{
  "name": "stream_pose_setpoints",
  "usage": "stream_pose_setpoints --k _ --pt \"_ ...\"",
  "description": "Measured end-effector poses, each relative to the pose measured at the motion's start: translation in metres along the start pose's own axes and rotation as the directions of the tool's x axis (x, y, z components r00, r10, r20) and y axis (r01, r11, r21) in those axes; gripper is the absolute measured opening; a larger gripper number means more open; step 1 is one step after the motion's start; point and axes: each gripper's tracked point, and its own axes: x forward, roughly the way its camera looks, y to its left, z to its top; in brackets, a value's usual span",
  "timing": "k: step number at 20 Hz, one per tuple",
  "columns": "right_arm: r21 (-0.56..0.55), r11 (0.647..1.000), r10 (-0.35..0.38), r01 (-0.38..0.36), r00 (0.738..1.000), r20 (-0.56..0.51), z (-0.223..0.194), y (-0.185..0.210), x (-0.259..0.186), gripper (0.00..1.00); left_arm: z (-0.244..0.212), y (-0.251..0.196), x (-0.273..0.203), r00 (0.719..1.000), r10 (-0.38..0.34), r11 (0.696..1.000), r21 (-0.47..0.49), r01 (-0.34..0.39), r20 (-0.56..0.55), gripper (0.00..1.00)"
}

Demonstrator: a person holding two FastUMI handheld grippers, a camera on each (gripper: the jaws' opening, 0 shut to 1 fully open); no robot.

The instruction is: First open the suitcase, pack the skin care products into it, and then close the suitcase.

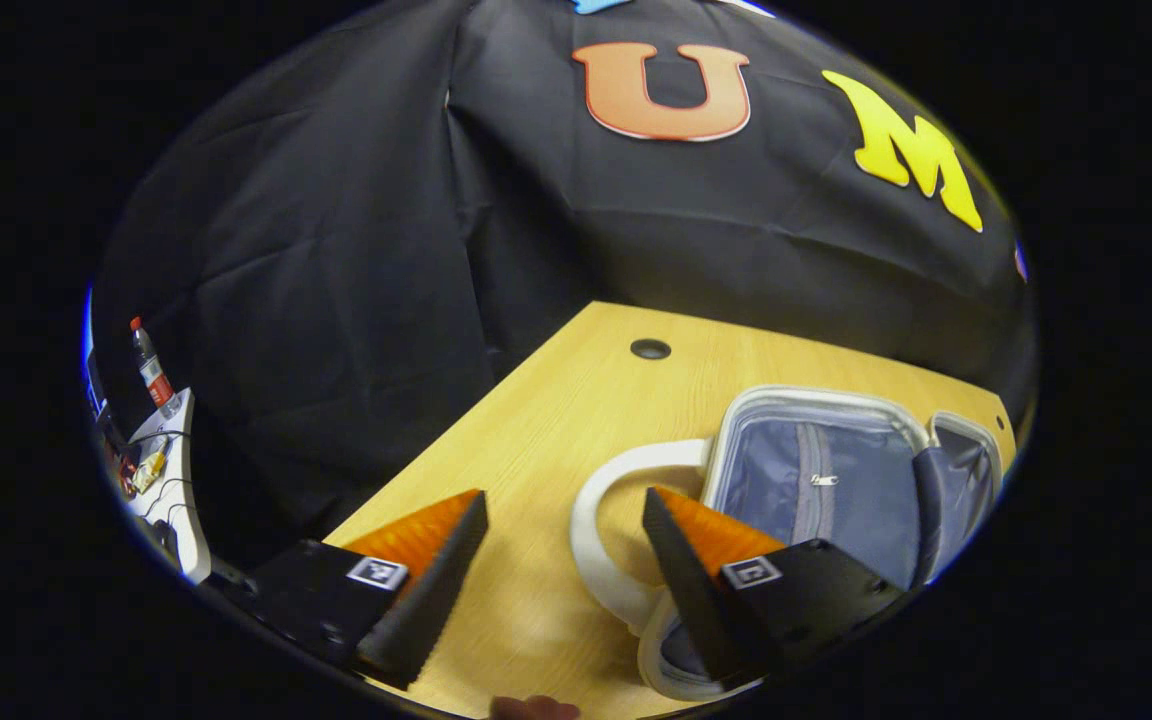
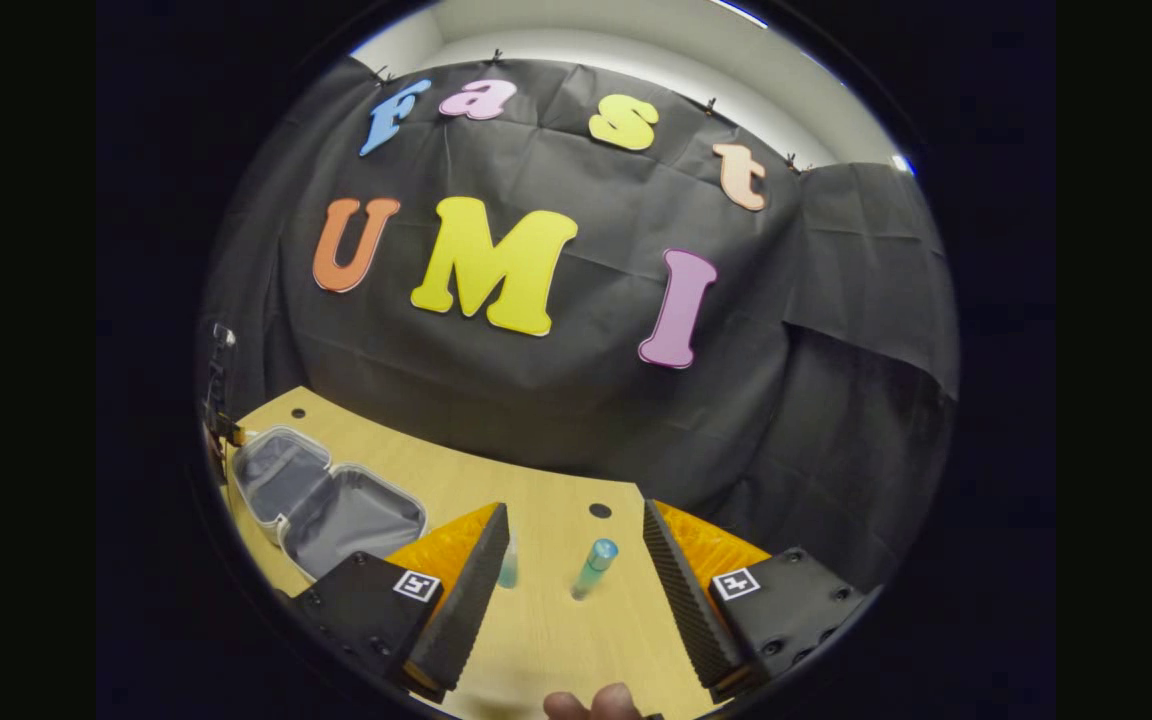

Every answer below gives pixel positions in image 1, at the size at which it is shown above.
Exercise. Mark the black backdrop cloth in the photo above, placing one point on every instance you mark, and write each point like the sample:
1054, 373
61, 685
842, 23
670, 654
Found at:
386, 250

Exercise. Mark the white side table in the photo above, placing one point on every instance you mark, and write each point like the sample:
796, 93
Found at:
181, 500

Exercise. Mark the white suitcase with grey lining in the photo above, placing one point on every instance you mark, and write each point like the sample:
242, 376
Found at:
786, 470

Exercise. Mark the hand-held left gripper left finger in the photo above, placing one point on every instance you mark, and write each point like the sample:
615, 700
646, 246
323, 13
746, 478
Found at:
431, 605

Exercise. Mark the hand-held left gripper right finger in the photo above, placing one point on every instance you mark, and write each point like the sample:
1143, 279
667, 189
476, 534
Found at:
701, 600

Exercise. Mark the red-capped plastic bottle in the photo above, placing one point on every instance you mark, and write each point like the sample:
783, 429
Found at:
153, 372

